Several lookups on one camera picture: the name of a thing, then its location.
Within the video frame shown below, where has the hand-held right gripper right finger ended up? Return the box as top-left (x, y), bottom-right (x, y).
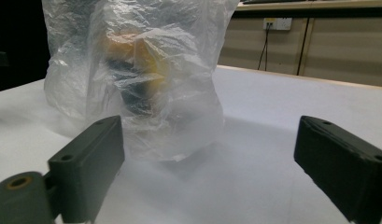
top-left (293, 115), bottom-right (382, 224)

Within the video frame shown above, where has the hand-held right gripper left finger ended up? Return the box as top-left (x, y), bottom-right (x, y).
top-left (47, 115), bottom-right (126, 224)

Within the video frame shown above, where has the clear plastic bag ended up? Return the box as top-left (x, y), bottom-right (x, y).
top-left (41, 0), bottom-right (241, 162)

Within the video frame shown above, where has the yellow and black object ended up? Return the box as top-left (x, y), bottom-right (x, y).
top-left (103, 32), bottom-right (171, 116)

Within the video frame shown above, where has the beige desk panel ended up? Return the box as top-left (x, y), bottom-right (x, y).
top-left (217, 0), bottom-right (382, 89)

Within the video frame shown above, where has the black cable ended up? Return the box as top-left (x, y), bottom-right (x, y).
top-left (257, 22), bottom-right (271, 72)

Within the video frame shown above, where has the white wall socket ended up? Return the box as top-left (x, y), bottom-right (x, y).
top-left (262, 17), bottom-right (293, 32)

